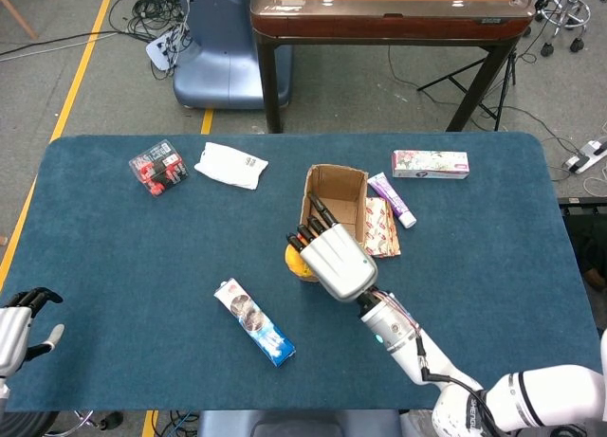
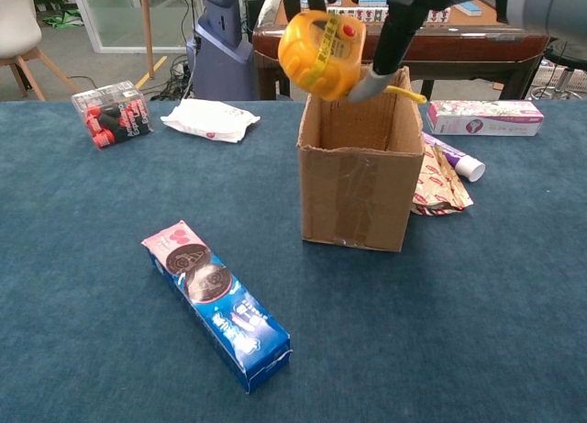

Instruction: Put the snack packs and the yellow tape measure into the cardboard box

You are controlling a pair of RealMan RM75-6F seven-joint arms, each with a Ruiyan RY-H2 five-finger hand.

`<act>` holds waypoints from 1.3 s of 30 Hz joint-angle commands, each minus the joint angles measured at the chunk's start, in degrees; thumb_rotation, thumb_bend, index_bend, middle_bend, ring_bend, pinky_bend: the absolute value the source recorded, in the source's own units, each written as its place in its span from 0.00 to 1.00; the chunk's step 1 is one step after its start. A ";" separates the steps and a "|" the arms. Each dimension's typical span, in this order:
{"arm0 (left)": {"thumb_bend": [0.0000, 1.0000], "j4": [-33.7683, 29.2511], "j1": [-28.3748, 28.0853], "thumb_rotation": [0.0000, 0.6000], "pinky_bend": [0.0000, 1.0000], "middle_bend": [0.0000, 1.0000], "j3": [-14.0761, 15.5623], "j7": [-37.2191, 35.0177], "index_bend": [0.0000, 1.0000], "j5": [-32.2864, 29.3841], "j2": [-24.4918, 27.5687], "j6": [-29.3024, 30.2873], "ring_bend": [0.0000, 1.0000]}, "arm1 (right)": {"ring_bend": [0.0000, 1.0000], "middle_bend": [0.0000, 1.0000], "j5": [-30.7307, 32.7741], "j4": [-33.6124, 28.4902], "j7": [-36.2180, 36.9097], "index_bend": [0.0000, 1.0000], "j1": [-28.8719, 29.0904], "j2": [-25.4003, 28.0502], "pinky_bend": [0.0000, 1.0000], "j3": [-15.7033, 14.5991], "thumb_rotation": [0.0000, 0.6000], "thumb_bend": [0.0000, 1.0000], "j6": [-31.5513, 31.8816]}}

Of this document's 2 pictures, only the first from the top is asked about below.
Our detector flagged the brown mahjong table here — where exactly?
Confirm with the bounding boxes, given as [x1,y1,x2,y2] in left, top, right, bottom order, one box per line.
[249,0,536,135]

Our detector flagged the purple white tube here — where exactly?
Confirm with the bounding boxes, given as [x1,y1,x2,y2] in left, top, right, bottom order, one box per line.
[367,172,418,228]

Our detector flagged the chrome stool black seat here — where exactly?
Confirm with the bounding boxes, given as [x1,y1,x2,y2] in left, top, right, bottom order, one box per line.
[534,0,594,58]

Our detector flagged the black equipment case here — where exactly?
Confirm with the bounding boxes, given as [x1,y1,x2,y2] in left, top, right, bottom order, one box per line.
[558,197,607,291]

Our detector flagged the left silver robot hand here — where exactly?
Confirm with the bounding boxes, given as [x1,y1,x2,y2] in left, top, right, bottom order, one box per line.
[0,287,65,379]

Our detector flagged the blue felt table cover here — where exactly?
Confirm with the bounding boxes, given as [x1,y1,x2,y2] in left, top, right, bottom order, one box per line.
[0,132,602,412]

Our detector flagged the black cable bundle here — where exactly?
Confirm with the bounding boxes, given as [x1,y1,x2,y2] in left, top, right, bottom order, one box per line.
[108,0,191,81]

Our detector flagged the yellow tape measure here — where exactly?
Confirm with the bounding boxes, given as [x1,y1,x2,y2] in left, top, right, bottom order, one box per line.
[284,243,320,284]

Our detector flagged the white power strip with plugs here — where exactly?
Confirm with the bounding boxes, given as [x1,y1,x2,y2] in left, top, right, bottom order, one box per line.
[145,31,184,72]

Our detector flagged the open cardboard box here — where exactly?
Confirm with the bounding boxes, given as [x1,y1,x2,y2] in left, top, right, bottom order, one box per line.
[299,164,370,256]

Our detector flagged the beige snack bag red print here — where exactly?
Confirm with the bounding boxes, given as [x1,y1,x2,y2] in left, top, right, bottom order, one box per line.
[363,196,402,259]

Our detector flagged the blue cookie package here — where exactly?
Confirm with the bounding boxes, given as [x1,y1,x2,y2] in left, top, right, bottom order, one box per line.
[212,278,296,368]

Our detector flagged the chrome chair base with casters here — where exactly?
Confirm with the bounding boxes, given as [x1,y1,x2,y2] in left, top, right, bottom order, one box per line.
[56,410,125,437]

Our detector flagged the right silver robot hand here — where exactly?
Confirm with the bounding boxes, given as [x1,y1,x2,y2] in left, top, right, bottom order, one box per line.
[284,192,379,301]

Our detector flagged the white chair wooden legs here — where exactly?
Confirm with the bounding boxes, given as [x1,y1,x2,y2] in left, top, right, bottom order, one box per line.
[0,0,53,41]

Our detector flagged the white floral toothpaste box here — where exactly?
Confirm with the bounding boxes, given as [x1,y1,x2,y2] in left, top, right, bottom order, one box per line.
[391,150,470,181]

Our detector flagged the white tissue pack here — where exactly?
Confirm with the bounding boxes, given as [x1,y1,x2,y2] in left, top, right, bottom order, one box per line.
[193,141,269,191]

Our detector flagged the black tripod stand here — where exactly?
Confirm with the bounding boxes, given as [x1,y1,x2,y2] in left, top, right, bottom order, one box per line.
[416,52,518,133]

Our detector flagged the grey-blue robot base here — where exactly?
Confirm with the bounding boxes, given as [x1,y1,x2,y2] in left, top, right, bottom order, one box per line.
[196,410,404,437]

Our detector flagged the grey-blue robot pedestal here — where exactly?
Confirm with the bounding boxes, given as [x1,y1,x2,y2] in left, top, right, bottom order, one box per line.
[173,0,294,111]

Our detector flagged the red black clear pack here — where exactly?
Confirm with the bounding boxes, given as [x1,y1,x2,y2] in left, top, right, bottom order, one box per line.
[128,138,190,197]

